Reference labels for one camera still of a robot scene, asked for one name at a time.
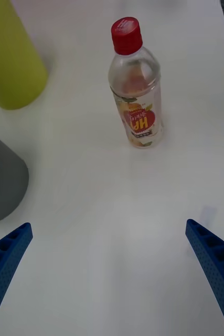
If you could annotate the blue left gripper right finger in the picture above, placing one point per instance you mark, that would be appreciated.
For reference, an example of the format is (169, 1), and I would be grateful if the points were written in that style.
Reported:
(216, 265)

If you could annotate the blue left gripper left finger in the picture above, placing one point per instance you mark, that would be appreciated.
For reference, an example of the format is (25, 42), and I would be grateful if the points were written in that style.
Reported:
(4, 260)

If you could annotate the clear bottle with red cap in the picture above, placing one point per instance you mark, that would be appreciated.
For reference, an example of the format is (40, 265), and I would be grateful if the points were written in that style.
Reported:
(139, 105)

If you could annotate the grey plastic bin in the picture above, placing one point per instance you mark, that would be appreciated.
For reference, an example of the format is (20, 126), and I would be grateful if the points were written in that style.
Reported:
(1, 181)

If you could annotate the yellow-green plastic bin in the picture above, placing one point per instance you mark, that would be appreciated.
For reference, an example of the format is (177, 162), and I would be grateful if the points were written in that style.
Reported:
(9, 57)

